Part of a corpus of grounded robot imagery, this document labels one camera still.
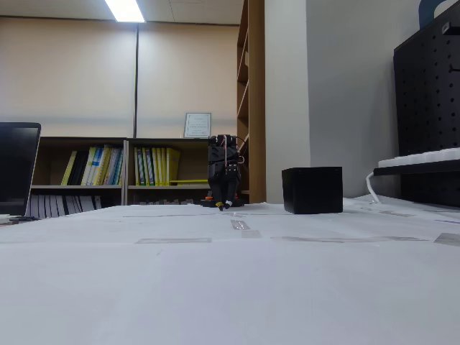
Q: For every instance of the white keyboard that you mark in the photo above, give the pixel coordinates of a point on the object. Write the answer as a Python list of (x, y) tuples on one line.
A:
[(424, 157)]

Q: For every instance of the wide yellow binder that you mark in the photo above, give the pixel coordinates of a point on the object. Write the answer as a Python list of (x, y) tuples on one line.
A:
[(173, 167)]

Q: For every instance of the slanted yellow book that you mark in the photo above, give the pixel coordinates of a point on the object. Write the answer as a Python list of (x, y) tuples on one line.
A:
[(69, 168)]

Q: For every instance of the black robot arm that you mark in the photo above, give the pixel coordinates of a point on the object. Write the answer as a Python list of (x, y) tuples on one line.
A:
[(221, 147)]

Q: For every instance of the black vertical pole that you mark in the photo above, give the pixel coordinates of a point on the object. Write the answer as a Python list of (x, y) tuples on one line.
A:
[(136, 72)]

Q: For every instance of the tall wooden bookshelf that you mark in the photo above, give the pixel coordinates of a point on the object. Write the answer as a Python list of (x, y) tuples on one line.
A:
[(257, 54)]

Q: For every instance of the black box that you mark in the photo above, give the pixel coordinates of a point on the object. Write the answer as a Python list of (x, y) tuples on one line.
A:
[(312, 190)]

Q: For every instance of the ceiling light panel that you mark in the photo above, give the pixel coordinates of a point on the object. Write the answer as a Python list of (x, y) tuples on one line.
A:
[(124, 9)]

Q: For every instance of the long clear tape strip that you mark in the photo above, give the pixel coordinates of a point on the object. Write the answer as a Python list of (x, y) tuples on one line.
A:
[(341, 239)]

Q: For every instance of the framed white notice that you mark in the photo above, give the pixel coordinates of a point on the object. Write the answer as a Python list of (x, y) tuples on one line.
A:
[(197, 125)]

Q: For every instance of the black laptop screen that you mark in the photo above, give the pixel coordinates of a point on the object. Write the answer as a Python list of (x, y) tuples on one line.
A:
[(14, 169)]

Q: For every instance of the blue chair back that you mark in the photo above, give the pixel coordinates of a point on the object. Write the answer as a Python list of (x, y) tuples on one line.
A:
[(426, 10)]

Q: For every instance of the black pegboard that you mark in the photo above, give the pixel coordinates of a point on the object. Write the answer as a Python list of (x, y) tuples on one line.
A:
[(424, 90)]

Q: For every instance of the low wooden bookshelf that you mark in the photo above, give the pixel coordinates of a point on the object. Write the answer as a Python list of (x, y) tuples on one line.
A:
[(82, 139), (161, 141)]

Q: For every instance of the white paper table cover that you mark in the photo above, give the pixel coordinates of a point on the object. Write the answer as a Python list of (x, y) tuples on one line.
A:
[(215, 287)]

